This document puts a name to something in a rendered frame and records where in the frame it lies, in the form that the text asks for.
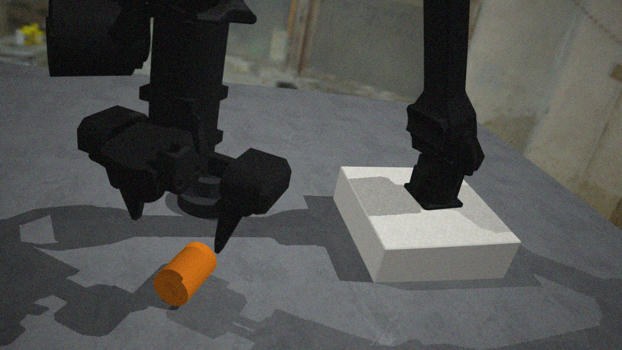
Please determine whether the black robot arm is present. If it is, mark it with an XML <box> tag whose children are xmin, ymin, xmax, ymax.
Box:
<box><xmin>46</xmin><ymin>0</ymin><xmax>485</xmax><ymax>210</ymax></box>

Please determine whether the orange cylinder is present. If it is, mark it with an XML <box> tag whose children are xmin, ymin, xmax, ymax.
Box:
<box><xmin>154</xmin><ymin>242</ymin><xmax>217</xmax><ymax>306</ymax></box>

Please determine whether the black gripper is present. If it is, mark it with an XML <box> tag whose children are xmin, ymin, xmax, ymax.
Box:
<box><xmin>77</xmin><ymin>71</ymin><xmax>292</xmax><ymax>254</ymax></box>

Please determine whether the black round pedestal with shaft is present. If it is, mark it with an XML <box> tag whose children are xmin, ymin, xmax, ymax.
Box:
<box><xmin>177</xmin><ymin>174</ymin><xmax>222</xmax><ymax>219</ymax></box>

